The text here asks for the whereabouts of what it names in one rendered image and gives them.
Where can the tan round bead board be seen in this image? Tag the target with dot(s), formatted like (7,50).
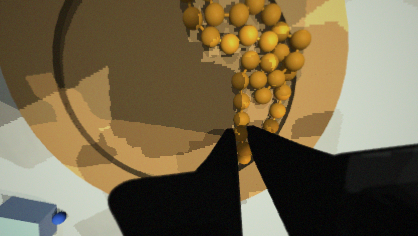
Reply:
(121,89)

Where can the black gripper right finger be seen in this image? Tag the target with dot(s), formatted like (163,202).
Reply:
(315,192)

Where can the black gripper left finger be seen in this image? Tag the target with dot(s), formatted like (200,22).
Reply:
(211,193)

